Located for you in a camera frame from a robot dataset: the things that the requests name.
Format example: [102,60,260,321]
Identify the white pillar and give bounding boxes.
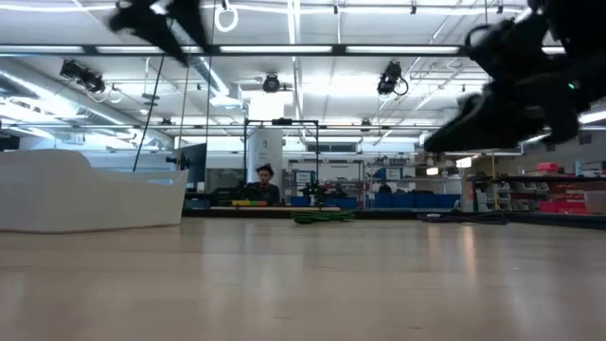
[246,128,285,191]

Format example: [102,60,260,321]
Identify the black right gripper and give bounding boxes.
[422,17,584,153]

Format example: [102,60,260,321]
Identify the white cable loop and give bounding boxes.
[213,0,240,34]

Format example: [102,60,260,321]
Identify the row of blue bins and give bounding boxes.
[289,190,463,210]

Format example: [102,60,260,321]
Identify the thin black hanging cable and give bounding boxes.
[132,53,167,173]

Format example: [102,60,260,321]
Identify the person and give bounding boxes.
[244,162,282,206]

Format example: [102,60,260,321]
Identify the storage shelf rack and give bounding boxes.
[465,160,606,217]

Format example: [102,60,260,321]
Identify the green USB-C cable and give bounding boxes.
[290,209,357,225]

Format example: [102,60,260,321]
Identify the black overhead camera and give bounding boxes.
[58,58,107,95]
[261,72,282,95]
[376,60,410,97]

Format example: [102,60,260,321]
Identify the white plastic bin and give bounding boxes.
[0,148,190,235]

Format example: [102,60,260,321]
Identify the red storage bins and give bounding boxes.
[538,162,592,216]

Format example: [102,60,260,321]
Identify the black background rig frame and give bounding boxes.
[242,117,322,210]

